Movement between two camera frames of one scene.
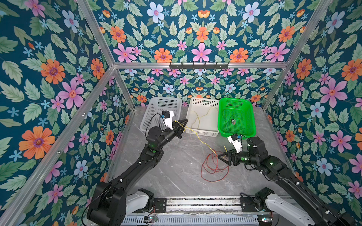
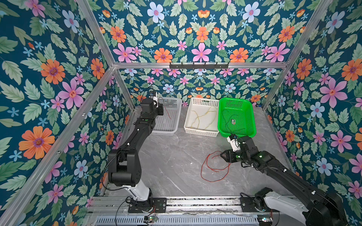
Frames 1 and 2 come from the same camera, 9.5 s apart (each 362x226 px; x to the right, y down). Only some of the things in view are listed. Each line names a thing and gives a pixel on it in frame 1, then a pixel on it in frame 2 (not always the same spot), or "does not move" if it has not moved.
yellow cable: [201, 116] does not move
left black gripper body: [176, 132] to [160, 110]
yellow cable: [200, 139] to [215, 116]
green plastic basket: [236, 116] does not move
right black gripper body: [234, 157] does not move
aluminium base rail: [202, 205] does not move
